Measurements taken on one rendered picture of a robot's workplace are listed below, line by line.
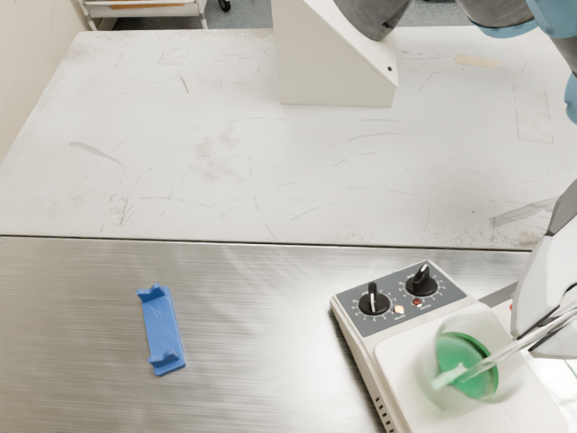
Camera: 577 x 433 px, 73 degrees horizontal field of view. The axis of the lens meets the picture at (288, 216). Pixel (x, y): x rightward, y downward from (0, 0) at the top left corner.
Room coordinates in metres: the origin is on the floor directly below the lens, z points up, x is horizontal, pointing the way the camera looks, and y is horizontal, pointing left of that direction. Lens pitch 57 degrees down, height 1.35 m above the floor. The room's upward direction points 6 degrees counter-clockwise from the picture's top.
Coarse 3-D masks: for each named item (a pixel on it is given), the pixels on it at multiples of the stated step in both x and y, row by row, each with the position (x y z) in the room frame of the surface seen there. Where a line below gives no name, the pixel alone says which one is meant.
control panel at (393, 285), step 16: (400, 272) 0.18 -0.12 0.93; (432, 272) 0.17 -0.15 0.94; (352, 288) 0.17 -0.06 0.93; (384, 288) 0.16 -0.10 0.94; (400, 288) 0.16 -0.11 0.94; (448, 288) 0.15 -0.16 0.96; (352, 304) 0.14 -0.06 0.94; (400, 304) 0.13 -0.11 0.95; (432, 304) 0.13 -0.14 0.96; (352, 320) 0.12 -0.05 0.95; (368, 320) 0.12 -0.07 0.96; (384, 320) 0.12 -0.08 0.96; (400, 320) 0.11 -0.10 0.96
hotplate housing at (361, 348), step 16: (336, 304) 0.15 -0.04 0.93; (448, 304) 0.12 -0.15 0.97; (464, 304) 0.12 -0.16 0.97; (416, 320) 0.11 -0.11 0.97; (352, 336) 0.11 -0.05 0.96; (368, 336) 0.10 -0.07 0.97; (384, 336) 0.10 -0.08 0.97; (352, 352) 0.10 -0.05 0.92; (368, 352) 0.09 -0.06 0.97; (368, 368) 0.07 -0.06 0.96; (368, 384) 0.06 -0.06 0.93; (384, 384) 0.06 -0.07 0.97; (384, 400) 0.04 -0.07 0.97; (384, 416) 0.03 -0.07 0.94; (400, 416) 0.03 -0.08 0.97; (400, 432) 0.02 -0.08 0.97
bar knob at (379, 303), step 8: (368, 288) 0.15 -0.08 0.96; (376, 288) 0.15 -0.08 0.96; (368, 296) 0.14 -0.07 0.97; (376, 296) 0.14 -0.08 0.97; (384, 296) 0.14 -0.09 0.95; (360, 304) 0.14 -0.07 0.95; (368, 304) 0.13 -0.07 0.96; (376, 304) 0.13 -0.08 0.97; (384, 304) 0.13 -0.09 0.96; (368, 312) 0.13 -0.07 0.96; (376, 312) 0.13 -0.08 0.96; (384, 312) 0.13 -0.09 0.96
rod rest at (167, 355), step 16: (160, 288) 0.19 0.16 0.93; (144, 304) 0.18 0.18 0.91; (160, 304) 0.18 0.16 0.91; (144, 320) 0.16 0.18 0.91; (160, 320) 0.16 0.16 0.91; (176, 320) 0.16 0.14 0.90; (160, 336) 0.14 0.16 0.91; (176, 336) 0.14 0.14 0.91; (160, 352) 0.12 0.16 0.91; (176, 352) 0.12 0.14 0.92; (160, 368) 0.10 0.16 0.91; (176, 368) 0.10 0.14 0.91
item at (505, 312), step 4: (564, 300) 0.13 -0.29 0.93; (568, 300) 0.13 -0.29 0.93; (508, 304) 0.14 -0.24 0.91; (560, 304) 0.12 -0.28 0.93; (564, 304) 0.12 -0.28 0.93; (500, 308) 0.13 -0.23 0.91; (504, 308) 0.13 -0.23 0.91; (508, 308) 0.13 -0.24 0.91; (560, 308) 0.12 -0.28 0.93; (496, 312) 0.13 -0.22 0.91; (500, 312) 0.13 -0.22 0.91; (504, 312) 0.13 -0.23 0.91; (508, 312) 0.13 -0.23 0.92; (504, 316) 0.12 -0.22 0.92; (508, 316) 0.12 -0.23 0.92; (508, 320) 0.11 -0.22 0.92
